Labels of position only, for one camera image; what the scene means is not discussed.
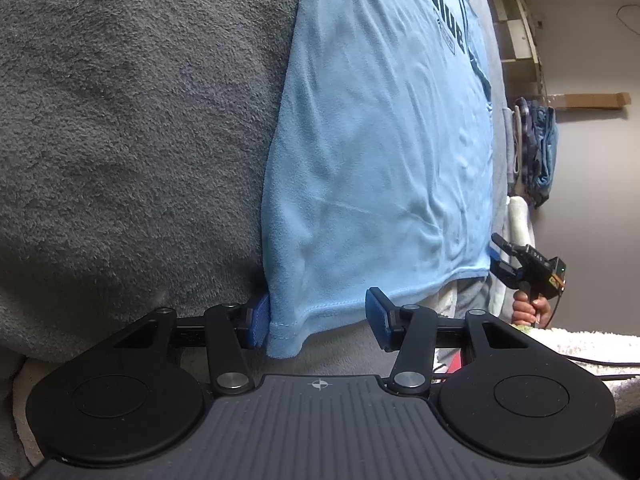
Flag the cream desk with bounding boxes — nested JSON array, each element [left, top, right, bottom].
[[487, 0, 548, 106]]

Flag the light blue t-shirt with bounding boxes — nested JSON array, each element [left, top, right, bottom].
[[261, 0, 496, 361]]

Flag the folded blue jeans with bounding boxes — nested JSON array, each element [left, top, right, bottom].
[[530, 102, 560, 208]]

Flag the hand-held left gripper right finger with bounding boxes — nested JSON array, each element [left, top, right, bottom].
[[365, 287, 531, 395]]

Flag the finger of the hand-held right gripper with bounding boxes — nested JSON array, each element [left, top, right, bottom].
[[489, 257, 523, 288], [491, 232, 525, 261]]

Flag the folded white garment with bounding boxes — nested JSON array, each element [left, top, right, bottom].
[[504, 195, 533, 321]]

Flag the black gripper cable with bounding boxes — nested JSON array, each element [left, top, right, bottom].
[[565, 355, 640, 382]]

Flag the person's right hand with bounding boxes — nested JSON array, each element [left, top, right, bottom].
[[512, 292, 555, 328]]

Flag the green fluffy cloth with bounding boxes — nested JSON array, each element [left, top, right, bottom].
[[515, 325, 640, 411]]

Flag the folded dark plaid garment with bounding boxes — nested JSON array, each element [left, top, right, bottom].
[[514, 97, 543, 196]]

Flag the folded grey garment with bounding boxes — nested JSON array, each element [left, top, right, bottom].
[[502, 107, 518, 196]]

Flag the cardboard strip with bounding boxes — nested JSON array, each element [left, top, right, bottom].
[[547, 92, 632, 109]]

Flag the grey bed blanket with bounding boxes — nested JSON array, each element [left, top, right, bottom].
[[0, 0, 513, 480]]

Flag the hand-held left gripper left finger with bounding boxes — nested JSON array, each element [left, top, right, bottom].
[[107, 294, 272, 395]]

